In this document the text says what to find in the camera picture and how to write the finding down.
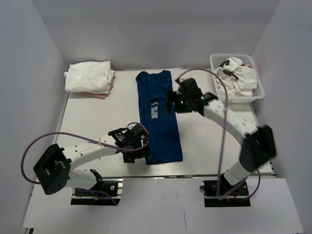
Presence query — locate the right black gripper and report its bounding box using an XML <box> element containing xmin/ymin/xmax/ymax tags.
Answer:
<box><xmin>164</xmin><ymin>91</ymin><xmax>193</xmax><ymax>114</ymax></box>

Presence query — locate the blue mickey t-shirt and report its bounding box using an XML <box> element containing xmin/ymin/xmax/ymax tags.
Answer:
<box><xmin>136</xmin><ymin>70</ymin><xmax>183</xmax><ymax>165</ymax></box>

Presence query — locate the white t-shirt black print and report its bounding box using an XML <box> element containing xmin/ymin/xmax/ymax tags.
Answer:
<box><xmin>215</xmin><ymin>57</ymin><xmax>242</xmax><ymax>80</ymax></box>

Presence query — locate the white t-shirt red print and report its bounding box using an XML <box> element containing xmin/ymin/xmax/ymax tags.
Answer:
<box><xmin>215</xmin><ymin>57</ymin><xmax>257</xmax><ymax>97</ymax></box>

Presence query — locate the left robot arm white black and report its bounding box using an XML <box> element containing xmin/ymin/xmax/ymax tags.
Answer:
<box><xmin>33</xmin><ymin>123</ymin><xmax>151</xmax><ymax>195</ymax></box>

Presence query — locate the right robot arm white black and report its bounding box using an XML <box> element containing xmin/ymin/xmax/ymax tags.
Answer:
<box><xmin>165</xmin><ymin>78</ymin><xmax>276</xmax><ymax>195</ymax></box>

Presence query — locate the white plastic basket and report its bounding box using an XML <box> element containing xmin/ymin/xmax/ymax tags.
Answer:
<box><xmin>210</xmin><ymin>54</ymin><xmax>265</xmax><ymax>104</ymax></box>

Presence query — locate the folded white t-shirt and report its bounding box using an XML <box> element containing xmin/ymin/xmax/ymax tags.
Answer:
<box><xmin>64</xmin><ymin>61</ymin><xmax>115</xmax><ymax>95</ymax></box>

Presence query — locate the folded pink t-shirt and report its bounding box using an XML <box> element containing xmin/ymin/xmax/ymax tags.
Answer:
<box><xmin>74</xmin><ymin>79</ymin><xmax>114</xmax><ymax>99</ymax></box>

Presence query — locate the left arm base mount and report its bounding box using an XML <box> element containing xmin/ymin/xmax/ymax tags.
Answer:
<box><xmin>71</xmin><ymin>169</ymin><xmax>122</xmax><ymax>206</ymax></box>

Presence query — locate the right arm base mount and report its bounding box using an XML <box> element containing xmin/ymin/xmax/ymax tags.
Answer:
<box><xmin>199</xmin><ymin>179</ymin><xmax>252</xmax><ymax>208</ymax></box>

